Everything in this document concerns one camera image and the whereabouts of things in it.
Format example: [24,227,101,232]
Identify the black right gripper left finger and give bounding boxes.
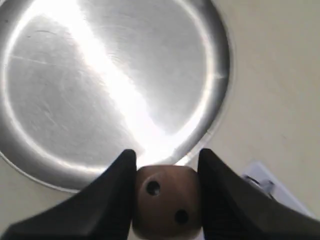
[6,149,137,240]

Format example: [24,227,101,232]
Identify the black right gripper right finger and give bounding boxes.
[197,148,320,240]

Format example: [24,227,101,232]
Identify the wooden die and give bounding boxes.
[132,165,202,240]

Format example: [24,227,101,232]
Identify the paper number game board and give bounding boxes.
[242,161,316,219]

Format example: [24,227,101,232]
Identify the round stainless steel plate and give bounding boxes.
[0,0,232,192]

